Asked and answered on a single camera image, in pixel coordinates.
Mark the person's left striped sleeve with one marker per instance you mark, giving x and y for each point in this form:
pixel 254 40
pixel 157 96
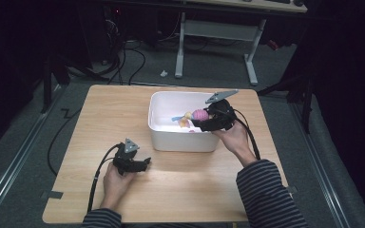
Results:
pixel 103 219

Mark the person's right hand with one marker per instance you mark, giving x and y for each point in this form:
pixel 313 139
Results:
pixel 236 141

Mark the small red object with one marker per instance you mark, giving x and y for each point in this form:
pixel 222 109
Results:
pixel 273 45

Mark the person's left hand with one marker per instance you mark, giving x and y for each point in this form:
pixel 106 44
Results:
pixel 115 186

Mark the person's striped sleeve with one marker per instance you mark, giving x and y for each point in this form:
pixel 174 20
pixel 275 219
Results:
pixel 269 196
pixel 103 219

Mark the grey tape piece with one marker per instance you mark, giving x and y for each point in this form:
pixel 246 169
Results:
pixel 292 189
pixel 53 194

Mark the white paper scrap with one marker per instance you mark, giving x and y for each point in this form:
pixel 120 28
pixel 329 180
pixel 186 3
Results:
pixel 163 73

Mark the white plastic bin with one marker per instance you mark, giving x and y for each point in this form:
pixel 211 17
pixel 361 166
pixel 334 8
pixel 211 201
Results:
pixel 171 126

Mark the black stand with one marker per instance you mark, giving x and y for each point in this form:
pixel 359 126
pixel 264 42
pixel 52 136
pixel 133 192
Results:
pixel 305 95
pixel 47 82

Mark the desk with white legs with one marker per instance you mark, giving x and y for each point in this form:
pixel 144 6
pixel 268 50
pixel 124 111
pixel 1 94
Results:
pixel 217 30

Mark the person's right striped sleeve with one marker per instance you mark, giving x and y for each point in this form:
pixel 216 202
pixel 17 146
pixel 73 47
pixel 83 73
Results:
pixel 269 196

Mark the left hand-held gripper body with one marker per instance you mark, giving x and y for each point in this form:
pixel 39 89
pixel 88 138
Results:
pixel 123 160

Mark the metal floor rail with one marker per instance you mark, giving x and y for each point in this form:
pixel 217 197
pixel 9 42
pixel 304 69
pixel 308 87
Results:
pixel 321 167
pixel 15 152

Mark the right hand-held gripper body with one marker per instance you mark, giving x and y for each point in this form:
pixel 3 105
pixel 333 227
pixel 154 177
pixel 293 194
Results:
pixel 223 114

